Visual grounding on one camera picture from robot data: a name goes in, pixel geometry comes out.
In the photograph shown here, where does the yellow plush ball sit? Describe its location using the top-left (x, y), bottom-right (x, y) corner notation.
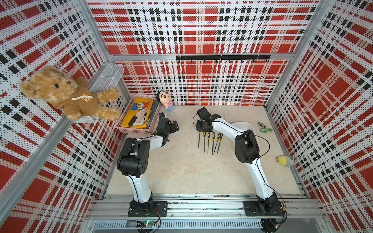
top-left (276, 155), bottom-right (294, 168)

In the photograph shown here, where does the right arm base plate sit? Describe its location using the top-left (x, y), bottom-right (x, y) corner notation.
top-left (243, 201), bottom-right (285, 217)

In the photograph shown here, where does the black wall hook rail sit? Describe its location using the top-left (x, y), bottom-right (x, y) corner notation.
top-left (175, 54), bottom-right (271, 62)

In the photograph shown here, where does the cartoon boy plush doll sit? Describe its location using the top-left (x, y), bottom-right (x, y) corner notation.
top-left (156, 90), bottom-right (174, 111)

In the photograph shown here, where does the small green circuit board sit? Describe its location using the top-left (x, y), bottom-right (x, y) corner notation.
top-left (136, 220), bottom-right (156, 228)

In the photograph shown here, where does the brown teddy bear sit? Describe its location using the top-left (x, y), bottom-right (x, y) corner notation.
top-left (20, 66), bottom-right (121, 121)

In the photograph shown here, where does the pink perforated basket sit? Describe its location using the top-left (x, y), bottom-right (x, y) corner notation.
top-left (115, 97), bottom-right (161, 134)

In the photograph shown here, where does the white wire wall basket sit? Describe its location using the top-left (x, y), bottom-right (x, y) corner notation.
top-left (76, 64), bottom-right (124, 124)

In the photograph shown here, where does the aluminium front rail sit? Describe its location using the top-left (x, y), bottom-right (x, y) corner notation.
top-left (86, 194), bottom-right (326, 219)

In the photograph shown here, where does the yellow printed folded cloth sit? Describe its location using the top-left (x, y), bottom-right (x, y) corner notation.
top-left (120, 97), bottom-right (154, 129)

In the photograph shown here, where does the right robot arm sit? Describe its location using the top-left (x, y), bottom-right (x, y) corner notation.
top-left (196, 107), bottom-right (278, 202)

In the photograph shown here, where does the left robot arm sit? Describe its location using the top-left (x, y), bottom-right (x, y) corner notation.
top-left (117, 117), bottom-right (180, 209)

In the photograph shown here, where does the white plastic storage box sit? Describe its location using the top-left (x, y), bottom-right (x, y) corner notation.
top-left (232, 122), bottom-right (255, 135)

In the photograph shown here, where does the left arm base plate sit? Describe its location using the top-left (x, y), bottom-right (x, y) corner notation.
top-left (127, 200), bottom-right (168, 217)

